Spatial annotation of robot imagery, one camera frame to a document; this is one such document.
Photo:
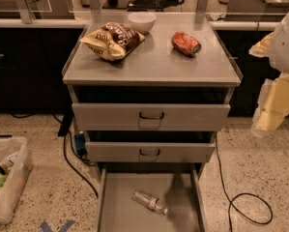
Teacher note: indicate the white bowl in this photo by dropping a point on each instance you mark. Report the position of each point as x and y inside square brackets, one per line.
[142, 22]

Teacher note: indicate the grey metal drawer cabinet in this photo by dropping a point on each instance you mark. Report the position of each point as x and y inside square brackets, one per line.
[156, 72]

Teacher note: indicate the yellow brown chip bag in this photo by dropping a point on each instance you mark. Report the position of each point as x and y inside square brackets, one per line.
[114, 41]

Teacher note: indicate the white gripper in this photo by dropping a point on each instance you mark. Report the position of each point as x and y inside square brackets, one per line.
[286, 47]

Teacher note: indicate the grey middle drawer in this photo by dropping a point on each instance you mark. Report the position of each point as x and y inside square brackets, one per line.
[149, 152]

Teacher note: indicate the grey drawer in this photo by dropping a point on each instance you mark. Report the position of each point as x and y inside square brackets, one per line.
[149, 116]
[149, 152]
[178, 190]

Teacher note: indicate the grey top drawer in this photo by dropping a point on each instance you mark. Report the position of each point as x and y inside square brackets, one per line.
[149, 116]

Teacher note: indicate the grey bottom drawer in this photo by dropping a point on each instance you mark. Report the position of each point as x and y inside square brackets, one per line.
[178, 190]

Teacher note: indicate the clear plastic trash bin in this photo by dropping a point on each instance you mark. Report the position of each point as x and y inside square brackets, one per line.
[16, 161]

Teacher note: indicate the blue power box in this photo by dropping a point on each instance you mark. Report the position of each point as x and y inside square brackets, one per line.
[79, 142]

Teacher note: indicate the clear plastic water bottle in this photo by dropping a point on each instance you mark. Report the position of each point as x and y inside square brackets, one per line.
[149, 201]

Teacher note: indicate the crushed red soda can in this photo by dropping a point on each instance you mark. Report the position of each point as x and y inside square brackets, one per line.
[186, 44]

